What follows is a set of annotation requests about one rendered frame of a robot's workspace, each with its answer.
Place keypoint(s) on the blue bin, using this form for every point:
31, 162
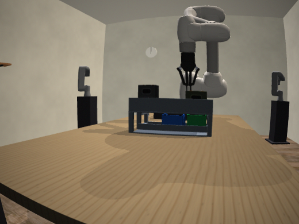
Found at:
173, 119

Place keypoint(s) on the green bin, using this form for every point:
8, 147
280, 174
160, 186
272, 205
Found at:
196, 120

